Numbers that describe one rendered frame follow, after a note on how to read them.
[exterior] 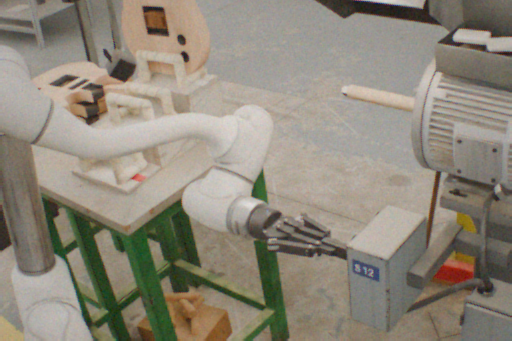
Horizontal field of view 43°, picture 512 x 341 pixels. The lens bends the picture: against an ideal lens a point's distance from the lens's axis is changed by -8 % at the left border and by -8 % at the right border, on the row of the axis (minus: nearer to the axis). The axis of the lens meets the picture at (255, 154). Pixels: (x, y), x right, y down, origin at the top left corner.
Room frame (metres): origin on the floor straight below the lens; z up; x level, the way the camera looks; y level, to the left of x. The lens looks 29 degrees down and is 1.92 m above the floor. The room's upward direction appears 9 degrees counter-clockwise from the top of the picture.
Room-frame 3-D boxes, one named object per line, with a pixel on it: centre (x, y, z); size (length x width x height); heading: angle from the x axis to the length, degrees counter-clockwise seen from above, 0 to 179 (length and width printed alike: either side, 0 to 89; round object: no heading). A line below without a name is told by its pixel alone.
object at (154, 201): (1.93, 0.39, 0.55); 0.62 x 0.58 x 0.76; 46
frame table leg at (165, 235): (2.30, 0.41, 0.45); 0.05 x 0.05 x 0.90; 46
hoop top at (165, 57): (2.02, 0.25, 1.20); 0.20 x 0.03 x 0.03; 48
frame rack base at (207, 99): (2.05, 0.23, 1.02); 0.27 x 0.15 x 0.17; 49
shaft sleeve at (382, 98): (1.36, -0.30, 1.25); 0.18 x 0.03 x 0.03; 46
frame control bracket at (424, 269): (1.07, -0.34, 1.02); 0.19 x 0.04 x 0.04; 136
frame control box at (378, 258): (1.03, -0.29, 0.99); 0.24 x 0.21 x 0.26; 46
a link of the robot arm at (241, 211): (1.25, 0.03, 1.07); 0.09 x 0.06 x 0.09; 136
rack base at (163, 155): (1.93, 0.33, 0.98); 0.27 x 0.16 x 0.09; 49
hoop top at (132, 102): (1.90, 0.36, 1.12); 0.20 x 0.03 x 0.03; 48
